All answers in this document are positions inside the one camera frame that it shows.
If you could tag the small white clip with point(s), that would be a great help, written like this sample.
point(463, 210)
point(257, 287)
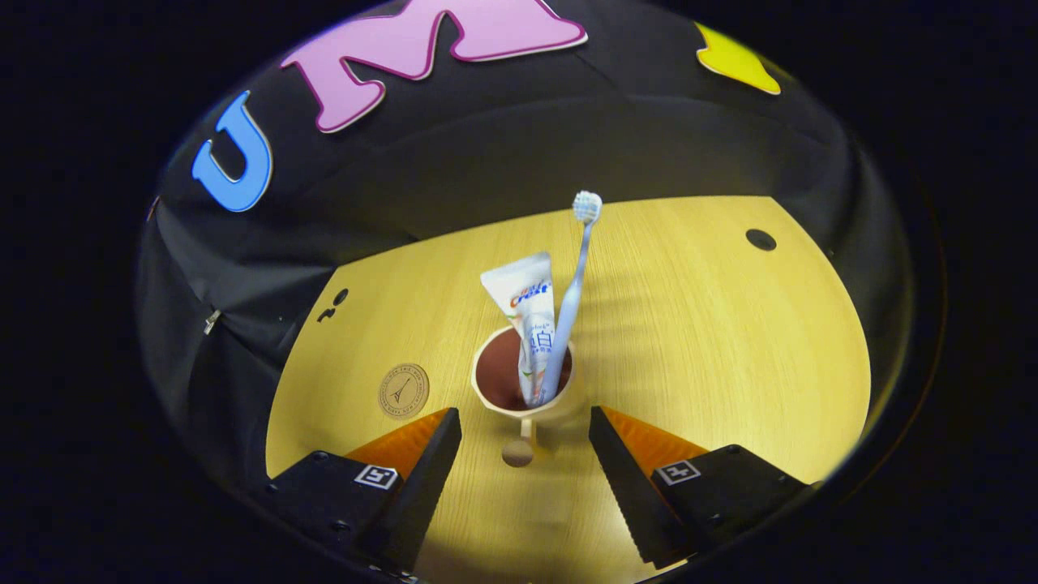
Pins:
point(212, 321)

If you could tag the white toothpaste tube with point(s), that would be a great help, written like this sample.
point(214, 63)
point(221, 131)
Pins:
point(523, 292)

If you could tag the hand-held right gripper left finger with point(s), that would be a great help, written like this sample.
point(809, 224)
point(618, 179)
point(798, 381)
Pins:
point(418, 495)

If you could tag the white toothbrush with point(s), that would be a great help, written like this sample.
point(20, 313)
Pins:
point(572, 300)

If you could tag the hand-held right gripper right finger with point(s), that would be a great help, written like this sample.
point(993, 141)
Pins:
point(628, 495)

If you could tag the round wooden coaster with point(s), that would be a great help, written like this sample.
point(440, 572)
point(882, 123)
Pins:
point(403, 390)

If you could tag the wooden desktop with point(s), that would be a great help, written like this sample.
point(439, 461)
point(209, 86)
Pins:
point(714, 349)

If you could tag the black backdrop cloth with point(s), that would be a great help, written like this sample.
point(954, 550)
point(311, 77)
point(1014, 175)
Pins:
point(503, 146)

